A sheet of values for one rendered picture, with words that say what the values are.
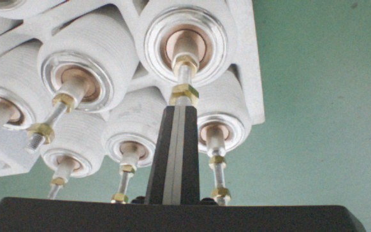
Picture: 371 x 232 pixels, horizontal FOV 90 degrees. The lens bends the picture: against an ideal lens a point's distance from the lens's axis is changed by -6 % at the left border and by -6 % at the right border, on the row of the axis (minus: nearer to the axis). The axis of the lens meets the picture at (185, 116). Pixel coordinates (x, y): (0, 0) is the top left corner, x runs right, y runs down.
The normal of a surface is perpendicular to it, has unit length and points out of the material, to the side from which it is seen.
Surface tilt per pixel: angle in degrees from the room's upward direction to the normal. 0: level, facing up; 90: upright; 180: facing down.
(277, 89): 0
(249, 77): 0
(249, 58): 0
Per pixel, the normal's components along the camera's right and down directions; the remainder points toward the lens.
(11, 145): 0.96, -0.18
